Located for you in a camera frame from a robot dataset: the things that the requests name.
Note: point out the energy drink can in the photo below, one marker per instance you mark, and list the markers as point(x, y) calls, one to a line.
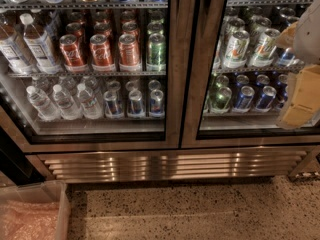
point(157, 103)
point(113, 106)
point(136, 105)

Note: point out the green soda can left door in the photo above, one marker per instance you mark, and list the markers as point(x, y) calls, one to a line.
point(156, 52)

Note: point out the white green soda can left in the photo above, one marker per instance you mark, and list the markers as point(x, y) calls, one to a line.
point(235, 53)

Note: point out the blue can lower left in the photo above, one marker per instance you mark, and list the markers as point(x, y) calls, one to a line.
point(244, 99)

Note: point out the tea bottle far left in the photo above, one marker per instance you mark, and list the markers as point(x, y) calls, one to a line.
point(14, 49)

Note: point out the energy drink can left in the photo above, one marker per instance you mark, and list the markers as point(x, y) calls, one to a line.
point(113, 106)

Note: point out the white green soda can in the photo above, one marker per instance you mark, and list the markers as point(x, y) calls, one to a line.
point(263, 52)
point(235, 53)

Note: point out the water bottle left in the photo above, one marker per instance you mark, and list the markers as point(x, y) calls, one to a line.
point(42, 103)

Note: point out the energy drink can right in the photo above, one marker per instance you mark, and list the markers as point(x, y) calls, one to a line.
point(157, 103)

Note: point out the energy drink can middle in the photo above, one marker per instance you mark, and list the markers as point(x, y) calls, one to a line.
point(136, 105)

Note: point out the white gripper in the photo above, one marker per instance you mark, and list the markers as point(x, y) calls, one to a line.
point(309, 37)

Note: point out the water bottle right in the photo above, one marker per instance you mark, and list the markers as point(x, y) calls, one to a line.
point(88, 101)

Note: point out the steel fridge bottom grille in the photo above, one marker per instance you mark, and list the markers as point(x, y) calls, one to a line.
point(99, 167)

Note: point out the red cola can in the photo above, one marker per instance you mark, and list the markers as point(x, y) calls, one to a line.
point(102, 58)
point(72, 53)

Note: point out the red cola can front middle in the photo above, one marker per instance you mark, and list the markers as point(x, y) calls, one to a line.
point(102, 58)

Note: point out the pink bubble wrap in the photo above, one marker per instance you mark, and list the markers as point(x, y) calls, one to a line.
point(28, 221)

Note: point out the water bottle middle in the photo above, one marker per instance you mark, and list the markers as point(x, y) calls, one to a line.
point(65, 102)

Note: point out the green can lower right door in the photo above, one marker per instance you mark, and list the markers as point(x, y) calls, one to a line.
point(220, 99)

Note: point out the clear plastic bin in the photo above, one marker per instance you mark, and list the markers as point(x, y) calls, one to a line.
point(49, 191)

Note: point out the blue can lower middle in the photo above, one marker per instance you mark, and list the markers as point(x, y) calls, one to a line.
point(265, 98)

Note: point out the red cola can front left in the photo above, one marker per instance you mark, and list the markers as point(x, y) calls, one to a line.
point(72, 53)

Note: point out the glass fridge door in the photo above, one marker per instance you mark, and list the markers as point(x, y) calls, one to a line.
point(112, 18)
point(216, 21)

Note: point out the white green soda can right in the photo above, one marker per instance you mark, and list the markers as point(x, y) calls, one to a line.
point(263, 52)

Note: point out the water bottle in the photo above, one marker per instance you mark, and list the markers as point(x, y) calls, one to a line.
point(42, 103)
point(88, 101)
point(65, 102)

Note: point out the tea bottle white cap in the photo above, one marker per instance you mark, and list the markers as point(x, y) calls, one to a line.
point(40, 44)

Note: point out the silver blue can upper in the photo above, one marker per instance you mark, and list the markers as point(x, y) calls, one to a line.
point(286, 57)

